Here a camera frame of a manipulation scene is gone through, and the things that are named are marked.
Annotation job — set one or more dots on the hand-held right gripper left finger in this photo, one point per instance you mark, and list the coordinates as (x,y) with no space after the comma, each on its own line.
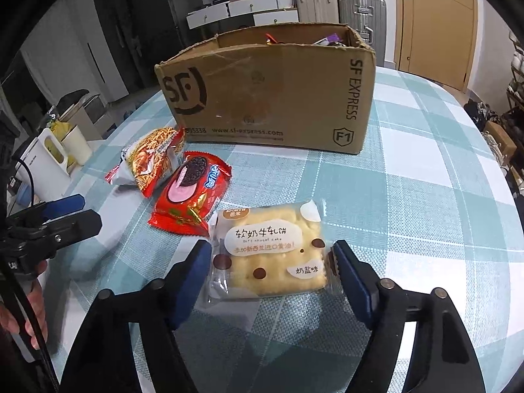
(192,278)

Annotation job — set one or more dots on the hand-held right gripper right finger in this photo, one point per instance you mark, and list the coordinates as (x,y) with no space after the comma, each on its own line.
(356,284)

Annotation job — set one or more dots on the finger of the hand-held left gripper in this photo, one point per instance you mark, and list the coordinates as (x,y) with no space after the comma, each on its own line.
(63,206)
(77,224)

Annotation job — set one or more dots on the clear cracker packet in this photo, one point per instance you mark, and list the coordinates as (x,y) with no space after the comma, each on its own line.
(270,249)

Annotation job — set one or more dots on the red cookie packet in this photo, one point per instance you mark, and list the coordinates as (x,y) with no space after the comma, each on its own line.
(190,192)

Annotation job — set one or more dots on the orange noodle snack packet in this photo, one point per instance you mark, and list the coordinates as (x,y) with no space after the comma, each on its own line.
(149,159)

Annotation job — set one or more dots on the brown cardboard box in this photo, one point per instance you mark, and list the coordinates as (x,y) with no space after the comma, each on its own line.
(278,90)

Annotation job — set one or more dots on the purple candy packet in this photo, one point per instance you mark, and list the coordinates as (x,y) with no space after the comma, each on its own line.
(329,40)

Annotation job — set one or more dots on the red chips packet blue label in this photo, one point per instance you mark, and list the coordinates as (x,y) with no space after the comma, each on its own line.
(272,39)

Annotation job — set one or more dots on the person's left hand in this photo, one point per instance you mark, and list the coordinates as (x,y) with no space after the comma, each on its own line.
(35,307)

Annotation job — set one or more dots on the white plastic container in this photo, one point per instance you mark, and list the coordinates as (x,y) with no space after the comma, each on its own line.
(45,163)

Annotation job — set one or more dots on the cream cup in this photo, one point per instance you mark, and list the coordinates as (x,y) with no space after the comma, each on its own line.
(77,145)

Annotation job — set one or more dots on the checked tablecloth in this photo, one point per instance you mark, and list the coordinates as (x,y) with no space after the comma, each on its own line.
(409,213)

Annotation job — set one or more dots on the white trash bin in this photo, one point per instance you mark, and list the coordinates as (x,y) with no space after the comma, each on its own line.
(88,110)

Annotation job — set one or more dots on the black cabinet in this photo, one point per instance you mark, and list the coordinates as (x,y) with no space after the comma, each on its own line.
(135,20)

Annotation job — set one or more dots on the silver suitcase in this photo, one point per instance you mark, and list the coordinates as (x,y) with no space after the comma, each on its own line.
(362,20)

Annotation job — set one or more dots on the white drawer cabinet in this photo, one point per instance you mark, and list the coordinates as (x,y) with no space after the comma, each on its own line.
(245,8)

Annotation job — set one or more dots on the wooden door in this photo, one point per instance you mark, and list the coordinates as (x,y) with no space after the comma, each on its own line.
(438,20)

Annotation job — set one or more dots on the cream suitcase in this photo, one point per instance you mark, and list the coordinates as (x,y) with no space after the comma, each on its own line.
(317,4)

